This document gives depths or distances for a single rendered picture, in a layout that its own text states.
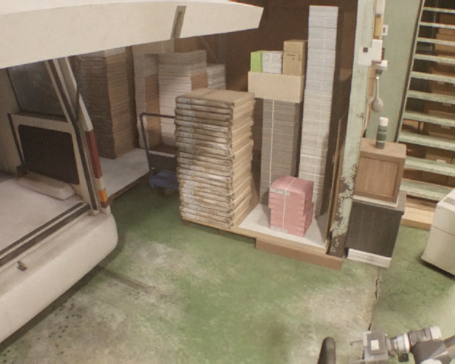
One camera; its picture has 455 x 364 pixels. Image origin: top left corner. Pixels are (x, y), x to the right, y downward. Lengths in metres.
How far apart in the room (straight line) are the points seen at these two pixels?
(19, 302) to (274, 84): 2.29
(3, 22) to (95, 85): 3.79
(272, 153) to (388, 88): 1.12
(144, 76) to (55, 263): 2.88
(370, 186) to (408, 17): 1.40
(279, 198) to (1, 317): 2.02
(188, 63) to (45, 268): 3.01
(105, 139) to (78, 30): 3.81
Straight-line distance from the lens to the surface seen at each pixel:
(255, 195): 3.55
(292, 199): 2.85
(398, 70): 3.28
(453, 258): 2.99
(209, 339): 2.29
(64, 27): 0.70
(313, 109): 2.96
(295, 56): 2.95
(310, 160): 3.08
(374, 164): 2.62
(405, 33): 3.26
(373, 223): 2.80
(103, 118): 4.43
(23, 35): 0.65
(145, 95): 4.56
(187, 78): 4.45
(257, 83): 3.06
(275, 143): 3.12
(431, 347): 1.31
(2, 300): 2.02
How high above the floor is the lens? 1.72
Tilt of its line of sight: 25 degrees down
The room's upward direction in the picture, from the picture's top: straight up
